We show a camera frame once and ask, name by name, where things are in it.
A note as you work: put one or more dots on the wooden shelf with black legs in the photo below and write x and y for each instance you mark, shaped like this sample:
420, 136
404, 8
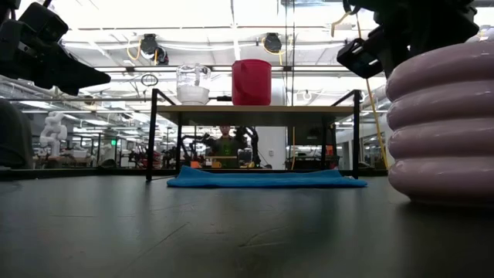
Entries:
254, 115

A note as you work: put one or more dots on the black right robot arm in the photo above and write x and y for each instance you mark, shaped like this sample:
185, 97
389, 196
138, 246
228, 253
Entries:
409, 5

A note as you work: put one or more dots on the pink ribbed ceramic mug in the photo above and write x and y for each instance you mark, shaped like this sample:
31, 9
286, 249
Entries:
444, 123

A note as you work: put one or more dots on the clear plastic pitcher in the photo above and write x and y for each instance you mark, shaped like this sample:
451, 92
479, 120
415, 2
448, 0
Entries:
193, 87

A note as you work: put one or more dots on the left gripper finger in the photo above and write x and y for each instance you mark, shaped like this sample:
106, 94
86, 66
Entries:
73, 77

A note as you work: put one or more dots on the black background robot arm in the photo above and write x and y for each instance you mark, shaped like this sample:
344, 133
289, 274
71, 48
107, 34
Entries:
251, 137

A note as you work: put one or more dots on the black keyboard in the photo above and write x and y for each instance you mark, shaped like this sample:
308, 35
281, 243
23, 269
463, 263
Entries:
318, 141

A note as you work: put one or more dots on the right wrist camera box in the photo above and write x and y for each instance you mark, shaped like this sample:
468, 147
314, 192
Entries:
359, 58

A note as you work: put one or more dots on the blue cloth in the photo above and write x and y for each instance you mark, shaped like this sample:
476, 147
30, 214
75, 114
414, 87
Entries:
266, 179

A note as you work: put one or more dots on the person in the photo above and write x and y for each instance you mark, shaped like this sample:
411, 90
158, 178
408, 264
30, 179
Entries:
225, 148

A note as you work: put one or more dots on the red plastic mug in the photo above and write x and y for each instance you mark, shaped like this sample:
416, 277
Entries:
251, 83

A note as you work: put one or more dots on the white robot figure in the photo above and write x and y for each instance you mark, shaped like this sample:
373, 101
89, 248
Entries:
54, 131

